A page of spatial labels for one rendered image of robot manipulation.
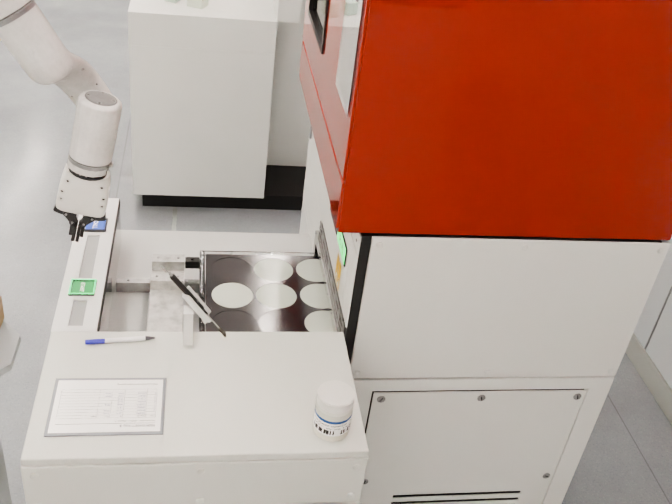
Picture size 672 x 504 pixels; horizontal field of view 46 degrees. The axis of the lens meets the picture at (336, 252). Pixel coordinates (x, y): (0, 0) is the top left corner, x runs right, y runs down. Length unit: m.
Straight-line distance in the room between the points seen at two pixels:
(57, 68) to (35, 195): 2.57
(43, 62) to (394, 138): 0.66
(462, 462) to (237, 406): 0.79
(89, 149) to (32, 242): 2.17
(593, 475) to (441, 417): 1.11
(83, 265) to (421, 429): 0.91
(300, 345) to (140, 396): 0.36
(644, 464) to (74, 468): 2.17
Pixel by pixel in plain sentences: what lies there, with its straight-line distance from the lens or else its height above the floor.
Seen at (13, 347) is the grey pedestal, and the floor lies 0.82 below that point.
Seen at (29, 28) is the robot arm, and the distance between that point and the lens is 1.58.
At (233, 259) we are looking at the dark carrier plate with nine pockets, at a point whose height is 0.90.
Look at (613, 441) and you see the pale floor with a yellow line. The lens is 3.19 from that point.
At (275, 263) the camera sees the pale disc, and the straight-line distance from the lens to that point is 2.08.
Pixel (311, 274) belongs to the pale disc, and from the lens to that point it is 2.05.
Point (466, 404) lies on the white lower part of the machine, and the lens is 2.02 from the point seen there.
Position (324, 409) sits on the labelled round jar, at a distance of 1.49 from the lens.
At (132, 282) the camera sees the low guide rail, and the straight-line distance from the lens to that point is 2.08.
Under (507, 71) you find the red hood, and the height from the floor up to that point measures 1.59.
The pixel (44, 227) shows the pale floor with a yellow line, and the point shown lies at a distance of 3.89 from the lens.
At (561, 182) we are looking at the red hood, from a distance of 1.69.
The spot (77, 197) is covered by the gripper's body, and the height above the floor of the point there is 1.21.
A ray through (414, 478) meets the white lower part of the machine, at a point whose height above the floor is 0.47.
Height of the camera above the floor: 2.10
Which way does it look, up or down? 34 degrees down
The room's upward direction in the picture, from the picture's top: 8 degrees clockwise
